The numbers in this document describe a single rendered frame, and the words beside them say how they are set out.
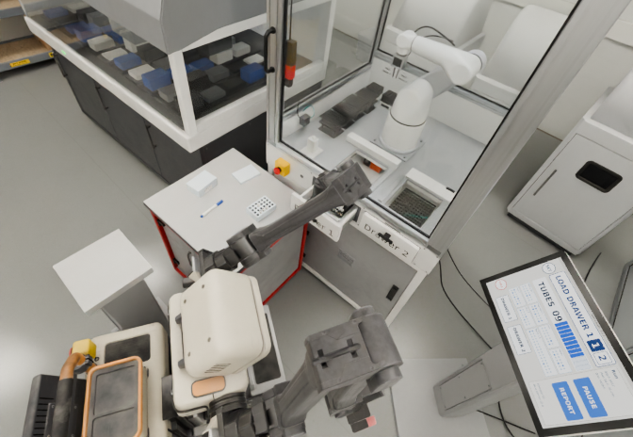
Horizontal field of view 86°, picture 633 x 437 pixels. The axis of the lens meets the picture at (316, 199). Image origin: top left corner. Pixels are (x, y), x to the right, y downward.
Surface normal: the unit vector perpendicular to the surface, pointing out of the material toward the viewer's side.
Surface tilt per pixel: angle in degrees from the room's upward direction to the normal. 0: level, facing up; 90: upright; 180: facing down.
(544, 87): 90
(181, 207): 0
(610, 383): 50
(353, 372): 13
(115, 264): 0
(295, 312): 0
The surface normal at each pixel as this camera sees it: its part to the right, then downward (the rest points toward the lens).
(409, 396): 0.07, -0.65
